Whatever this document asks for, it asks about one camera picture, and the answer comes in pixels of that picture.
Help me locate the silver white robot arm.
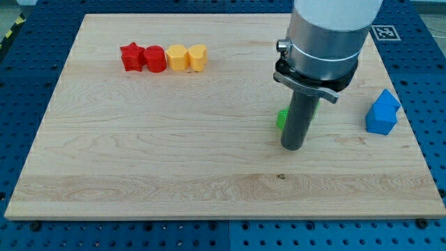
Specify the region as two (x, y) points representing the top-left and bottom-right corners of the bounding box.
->
(273, 0), (382, 103)

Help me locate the green block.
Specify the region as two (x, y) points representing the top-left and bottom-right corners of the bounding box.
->
(276, 102), (320, 130)

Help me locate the wooden board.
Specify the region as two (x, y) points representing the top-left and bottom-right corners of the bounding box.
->
(5, 14), (445, 220)

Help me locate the yellow heart block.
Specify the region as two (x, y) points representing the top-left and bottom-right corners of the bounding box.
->
(188, 44), (208, 72)

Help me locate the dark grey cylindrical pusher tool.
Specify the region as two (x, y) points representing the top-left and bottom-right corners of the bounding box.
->
(281, 91), (319, 151)

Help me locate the yellow hexagon block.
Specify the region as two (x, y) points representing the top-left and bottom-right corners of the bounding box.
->
(166, 45), (189, 71)

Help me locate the red cylinder block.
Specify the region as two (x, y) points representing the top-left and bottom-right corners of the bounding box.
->
(144, 45), (167, 73)

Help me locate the red star block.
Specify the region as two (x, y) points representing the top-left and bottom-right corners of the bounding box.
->
(120, 42), (145, 72)

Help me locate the blue pentagon block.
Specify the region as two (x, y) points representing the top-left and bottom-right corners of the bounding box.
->
(365, 103), (397, 135)

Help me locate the blue cube block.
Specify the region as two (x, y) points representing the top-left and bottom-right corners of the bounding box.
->
(375, 89), (401, 112)

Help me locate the black white fiducial marker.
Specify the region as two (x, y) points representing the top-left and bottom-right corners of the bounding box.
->
(371, 24), (401, 41)

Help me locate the black yellow hazard tape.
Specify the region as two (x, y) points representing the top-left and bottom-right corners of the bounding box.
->
(1, 13), (26, 52)

